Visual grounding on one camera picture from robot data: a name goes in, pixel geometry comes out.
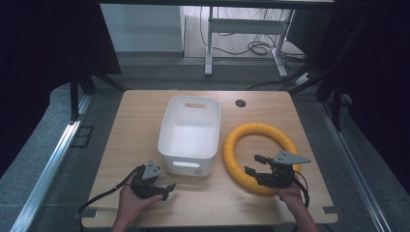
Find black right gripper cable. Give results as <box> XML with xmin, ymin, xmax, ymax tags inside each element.
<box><xmin>291</xmin><ymin>169</ymin><xmax>310</xmax><ymax>210</ymax></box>

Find dark curtain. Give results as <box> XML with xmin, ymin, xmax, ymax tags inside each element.
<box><xmin>286</xmin><ymin>0</ymin><xmax>410</xmax><ymax>194</ymax></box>
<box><xmin>0</xmin><ymin>0</ymin><xmax>123</xmax><ymax>177</ymax></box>

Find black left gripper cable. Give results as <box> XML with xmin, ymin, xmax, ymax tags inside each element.
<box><xmin>76</xmin><ymin>164</ymin><xmax>144</xmax><ymax>215</ymax></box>

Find white power strip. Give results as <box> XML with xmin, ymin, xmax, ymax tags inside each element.
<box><xmin>295</xmin><ymin>72</ymin><xmax>313</xmax><ymax>86</ymax></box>

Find black floor cables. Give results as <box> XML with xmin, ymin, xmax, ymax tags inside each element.
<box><xmin>198</xmin><ymin>6</ymin><xmax>308</xmax><ymax>67</ymax></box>

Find white plastic basket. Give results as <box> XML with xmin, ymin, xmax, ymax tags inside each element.
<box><xmin>157</xmin><ymin>95</ymin><xmax>222</xmax><ymax>178</ymax></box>

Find person's left hand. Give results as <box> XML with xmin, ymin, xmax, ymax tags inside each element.
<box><xmin>117</xmin><ymin>186</ymin><xmax>164</xmax><ymax>225</ymax></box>

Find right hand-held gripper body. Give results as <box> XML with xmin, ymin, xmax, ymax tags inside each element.
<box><xmin>255</xmin><ymin>149</ymin><xmax>312</xmax><ymax>189</ymax></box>

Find white desk frame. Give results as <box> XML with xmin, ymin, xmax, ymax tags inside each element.
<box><xmin>204</xmin><ymin>6</ymin><xmax>290</xmax><ymax>79</ymax></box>

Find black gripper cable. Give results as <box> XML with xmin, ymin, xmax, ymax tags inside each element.
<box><xmin>76</xmin><ymin>164</ymin><xmax>144</xmax><ymax>215</ymax></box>
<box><xmin>291</xmin><ymin>169</ymin><xmax>310</xmax><ymax>210</ymax></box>

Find yellow ring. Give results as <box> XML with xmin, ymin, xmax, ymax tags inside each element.
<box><xmin>222</xmin><ymin>122</ymin><xmax>302</xmax><ymax>196</ymax></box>

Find black stand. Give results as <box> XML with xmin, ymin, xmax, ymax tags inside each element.
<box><xmin>289</xmin><ymin>9</ymin><xmax>381</xmax><ymax>133</ymax></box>
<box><xmin>69</xmin><ymin>61</ymin><xmax>128</xmax><ymax>123</ymax></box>

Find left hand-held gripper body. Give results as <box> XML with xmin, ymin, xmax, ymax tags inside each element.
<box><xmin>130</xmin><ymin>159</ymin><xmax>162</xmax><ymax>199</ymax></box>

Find aluminium rail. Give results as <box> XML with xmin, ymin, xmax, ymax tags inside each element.
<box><xmin>317</xmin><ymin>96</ymin><xmax>393</xmax><ymax>232</ymax></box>
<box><xmin>9</xmin><ymin>95</ymin><xmax>93</xmax><ymax>232</ymax></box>

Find person's right hand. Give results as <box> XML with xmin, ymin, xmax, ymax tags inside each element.
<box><xmin>275</xmin><ymin>183</ymin><xmax>306</xmax><ymax>213</ymax></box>

